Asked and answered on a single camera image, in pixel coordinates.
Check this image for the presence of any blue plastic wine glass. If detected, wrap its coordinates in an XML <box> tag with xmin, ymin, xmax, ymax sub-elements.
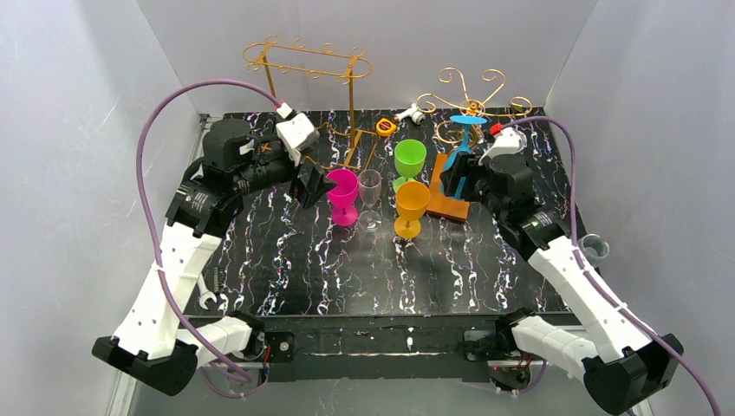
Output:
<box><xmin>439</xmin><ymin>114</ymin><xmax>488</xmax><ymax>199</ymax></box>

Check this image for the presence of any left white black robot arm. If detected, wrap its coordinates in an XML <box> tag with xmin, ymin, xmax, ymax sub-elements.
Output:
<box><xmin>92</xmin><ymin>114</ymin><xmax>335</xmax><ymax>396</ymax></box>

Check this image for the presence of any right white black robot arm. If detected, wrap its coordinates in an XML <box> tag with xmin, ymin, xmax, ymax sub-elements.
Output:
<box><xmin>440</xmin><ymin>152</ymin><xmax>684</xmax><ymax>415</ymax></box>

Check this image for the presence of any magenta plastic wine glass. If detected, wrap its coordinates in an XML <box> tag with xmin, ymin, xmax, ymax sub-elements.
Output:
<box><xmin>327</xmin><ymin>168</ymin><xmax>359</xmax><ymax>227</ymax></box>

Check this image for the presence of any green plastic wine glass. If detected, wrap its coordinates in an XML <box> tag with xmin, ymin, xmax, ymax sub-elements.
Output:
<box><xmin>393</xmin><ymin>139</ymin><xmax>427</xmax><ymax>192</ymax></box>

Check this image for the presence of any clear wine glass centre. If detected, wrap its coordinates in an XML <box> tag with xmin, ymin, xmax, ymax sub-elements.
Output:
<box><xmin>358</xmin><ymin>169</ymin><xmax>382</xmax><ymax>232</ymax></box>

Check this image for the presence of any orange plastic wine glass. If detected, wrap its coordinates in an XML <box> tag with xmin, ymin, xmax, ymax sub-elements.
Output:
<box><xmin>394</xmin><ymin>181</ymin><xmax>431</xmax><ymax>239</ymax></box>

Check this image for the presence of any gold rectangular hanging rack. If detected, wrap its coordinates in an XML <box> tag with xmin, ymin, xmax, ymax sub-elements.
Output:
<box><xmin>242</xmin><ymin>35</ymin><xmax>380</xmax><ymax>171</ymax></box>

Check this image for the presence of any white pipe fitting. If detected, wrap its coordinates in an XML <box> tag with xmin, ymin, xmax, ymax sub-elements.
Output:
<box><xmin>393</xmin><ymin>103</ymin><xmax>426</xmax><ymax>126</ymax></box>

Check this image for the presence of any yellow tape measure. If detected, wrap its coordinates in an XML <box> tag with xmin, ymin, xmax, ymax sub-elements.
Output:
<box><xmin>374</xmin><ymin>118</ymin><xmax>398</xmax><ymax>138</ymax></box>

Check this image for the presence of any black bit strip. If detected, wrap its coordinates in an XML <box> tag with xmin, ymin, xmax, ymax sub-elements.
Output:
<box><xmin>212</xmin><ymin>267</ymin><xmax>226</xmax><ymax>293</ymax></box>

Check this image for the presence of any silver wrench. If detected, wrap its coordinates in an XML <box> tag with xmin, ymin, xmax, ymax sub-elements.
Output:
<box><xmin>197</xmin><ymin>275</ymin><xmax>218</xmax><ymax>310</ymax></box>

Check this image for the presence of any clear measuring beaker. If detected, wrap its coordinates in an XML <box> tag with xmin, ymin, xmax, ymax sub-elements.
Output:
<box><xmin>578</xmin><ymin>233</ymin><xmax>610</xmax><ymax>269</ymax></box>

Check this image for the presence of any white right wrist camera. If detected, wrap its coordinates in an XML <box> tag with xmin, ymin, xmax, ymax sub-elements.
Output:
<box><xmin>478</xmin><ymin>123</ymin><xmax>527</xmax><ymax>165</ymax></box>

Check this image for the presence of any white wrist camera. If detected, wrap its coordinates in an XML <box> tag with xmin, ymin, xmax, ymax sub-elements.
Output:
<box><xmin>478</xmin><ymin>123</ymin><xmax>527</xmax><ymax>165</ymax></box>
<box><xmin>276</xmin><ymin>101</ymin><xmax>320</xmax><ymax>166</ymax></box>

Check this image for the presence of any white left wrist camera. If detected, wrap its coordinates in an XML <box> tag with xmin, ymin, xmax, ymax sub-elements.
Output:
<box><xmin>276</xmin><ymin>101</ymin><xmax>320</xmax><ymax>166</ymax></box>

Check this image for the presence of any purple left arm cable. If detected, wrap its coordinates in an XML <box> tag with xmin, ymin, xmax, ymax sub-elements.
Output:
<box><xmin>135</xmin><ymin>79</ymin><xmax>289</xmax><ymax>400</ymax></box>

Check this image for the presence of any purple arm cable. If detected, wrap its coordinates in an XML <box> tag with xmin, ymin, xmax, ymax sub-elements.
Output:
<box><xmin>499</xmin><ymin>115</ymin><xmax>722</xmax><ymax>416</ymax></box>
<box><xmin>135</xmin><ymin>79</ymin><xmax>289</xmax><ymax>400</ymax></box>

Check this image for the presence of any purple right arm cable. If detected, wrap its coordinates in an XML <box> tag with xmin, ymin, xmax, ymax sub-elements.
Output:
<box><xmin>499</xmin><ymin>115</ymin><xmax>722</xmax><ymax>416</ymax></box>

